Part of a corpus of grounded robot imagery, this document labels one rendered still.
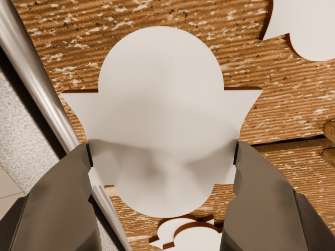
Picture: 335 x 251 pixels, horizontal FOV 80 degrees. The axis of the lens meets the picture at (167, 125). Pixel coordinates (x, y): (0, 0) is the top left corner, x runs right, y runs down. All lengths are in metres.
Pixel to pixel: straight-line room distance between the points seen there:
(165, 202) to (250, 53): 0.15
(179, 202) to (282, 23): 0.17
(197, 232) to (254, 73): 0.24
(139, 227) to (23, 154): 0.20
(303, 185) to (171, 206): 0.22
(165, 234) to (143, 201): 0.20
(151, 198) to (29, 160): 0.21
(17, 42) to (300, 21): 0.26
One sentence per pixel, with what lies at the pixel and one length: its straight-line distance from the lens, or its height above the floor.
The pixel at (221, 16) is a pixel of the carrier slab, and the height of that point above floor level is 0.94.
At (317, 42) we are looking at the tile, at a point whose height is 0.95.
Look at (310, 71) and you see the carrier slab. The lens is 0.25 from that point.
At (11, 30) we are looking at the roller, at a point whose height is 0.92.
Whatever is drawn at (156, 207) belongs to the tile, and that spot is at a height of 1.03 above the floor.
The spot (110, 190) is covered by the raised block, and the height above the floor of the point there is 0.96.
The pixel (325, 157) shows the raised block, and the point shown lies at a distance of 0.31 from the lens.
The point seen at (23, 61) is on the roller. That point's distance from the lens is 0.26.
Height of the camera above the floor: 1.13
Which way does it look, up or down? 59 degrees down
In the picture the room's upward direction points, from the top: 178 degrees clockwise
